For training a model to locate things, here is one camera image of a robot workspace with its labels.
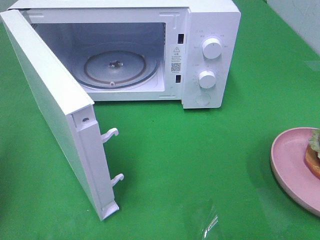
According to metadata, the round door release button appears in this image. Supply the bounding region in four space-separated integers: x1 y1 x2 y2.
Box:
195 93 211 106

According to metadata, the white microwave knob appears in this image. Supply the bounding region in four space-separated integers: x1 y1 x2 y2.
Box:
198 70 217 89
202 37 223 60

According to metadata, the white microwave door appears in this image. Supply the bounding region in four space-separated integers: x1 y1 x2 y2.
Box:
0 10 124 220

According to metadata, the pink round plate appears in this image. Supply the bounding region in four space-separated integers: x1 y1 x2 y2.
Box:
270 127 320 216

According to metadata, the burger with lettuce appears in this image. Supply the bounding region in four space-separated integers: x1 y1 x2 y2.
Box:
304 128 320 179

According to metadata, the white microwave oven body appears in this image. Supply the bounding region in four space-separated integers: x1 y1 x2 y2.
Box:
5 0 241 109

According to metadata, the clear plastic film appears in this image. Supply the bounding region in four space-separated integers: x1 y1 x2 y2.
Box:
182 199 225 240

